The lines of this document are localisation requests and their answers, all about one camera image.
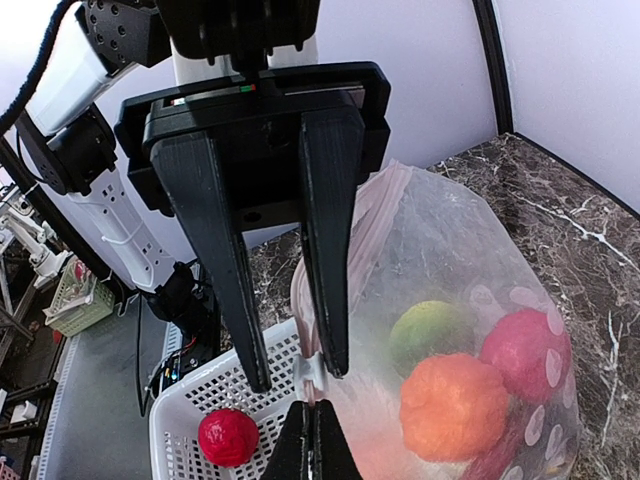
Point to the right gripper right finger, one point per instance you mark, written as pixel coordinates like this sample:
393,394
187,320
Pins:
331,456

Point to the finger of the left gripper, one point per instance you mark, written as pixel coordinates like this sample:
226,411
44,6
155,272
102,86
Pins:
189,169
330,150

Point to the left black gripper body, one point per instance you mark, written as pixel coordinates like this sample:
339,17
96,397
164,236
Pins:
255,126

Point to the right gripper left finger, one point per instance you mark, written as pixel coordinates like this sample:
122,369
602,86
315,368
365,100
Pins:
290,457

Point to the orange pumpkin toy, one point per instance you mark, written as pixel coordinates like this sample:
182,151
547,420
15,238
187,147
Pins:
453,408

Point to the clear zip top bag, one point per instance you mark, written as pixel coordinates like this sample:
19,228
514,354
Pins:
418,236

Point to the yellow lemon toy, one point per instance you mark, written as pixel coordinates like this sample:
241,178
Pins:
426,329

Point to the red wrinkled fruit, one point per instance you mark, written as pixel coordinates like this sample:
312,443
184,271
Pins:
532,359
228,438

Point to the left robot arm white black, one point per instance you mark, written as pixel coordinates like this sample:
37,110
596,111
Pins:
93,57

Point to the red wrinkled fruit front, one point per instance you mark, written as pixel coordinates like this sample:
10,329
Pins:
228,438

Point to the white perforated plastic basket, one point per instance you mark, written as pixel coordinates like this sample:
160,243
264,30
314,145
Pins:
220,384

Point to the green plastic basket background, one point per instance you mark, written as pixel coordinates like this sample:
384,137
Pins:
80,300

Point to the right black frame post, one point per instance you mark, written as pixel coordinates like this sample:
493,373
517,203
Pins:
495,61

